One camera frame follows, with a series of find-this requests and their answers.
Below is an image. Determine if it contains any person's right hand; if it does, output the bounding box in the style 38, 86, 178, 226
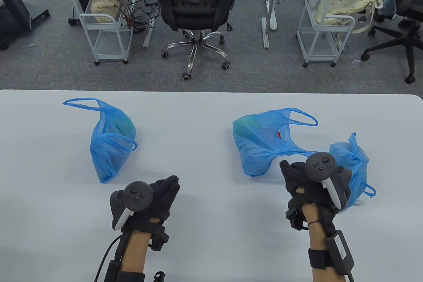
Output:
280, 160, 342, 226

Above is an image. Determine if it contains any person's left hand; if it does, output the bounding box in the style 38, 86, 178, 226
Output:
121, 176, 180, 233

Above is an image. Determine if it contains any blue plastic bag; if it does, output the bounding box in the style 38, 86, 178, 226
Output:
328, 133, 376, 211
62, 98, 138, 184
232, 107, 319, 177

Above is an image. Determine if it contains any person's right forearm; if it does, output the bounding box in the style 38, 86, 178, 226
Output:
302, 203, 334, 282

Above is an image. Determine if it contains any person's left forearm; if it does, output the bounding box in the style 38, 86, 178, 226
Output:
121, 231, 152, 274

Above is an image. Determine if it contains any cream fabric bag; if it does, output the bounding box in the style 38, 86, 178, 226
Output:
313, 0, 384, 34

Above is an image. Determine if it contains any cream knitted bag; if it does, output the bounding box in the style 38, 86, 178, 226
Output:
90, 0, 133, 29

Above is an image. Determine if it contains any black battery box white label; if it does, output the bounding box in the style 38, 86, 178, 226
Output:
325, 230, 355, 276

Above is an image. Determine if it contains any plain black battery box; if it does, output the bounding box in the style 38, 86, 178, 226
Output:
104, 260, 121, 282

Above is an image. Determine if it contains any white metal cart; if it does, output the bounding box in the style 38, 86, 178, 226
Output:
69, 0, 134, 66
296, 0, 356, 68

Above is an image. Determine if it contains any black mesh office chair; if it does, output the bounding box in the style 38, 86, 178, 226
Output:
151, 0, 239, 81

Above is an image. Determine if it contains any black rolling stand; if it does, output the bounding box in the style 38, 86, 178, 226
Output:
0, 0, 51, 52

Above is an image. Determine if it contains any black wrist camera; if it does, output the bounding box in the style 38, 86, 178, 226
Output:
148, 226, 170, 251
285, 201, 310, 231

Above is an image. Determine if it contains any black cable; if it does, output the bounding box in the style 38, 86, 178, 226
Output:
94, 234, 128, 282

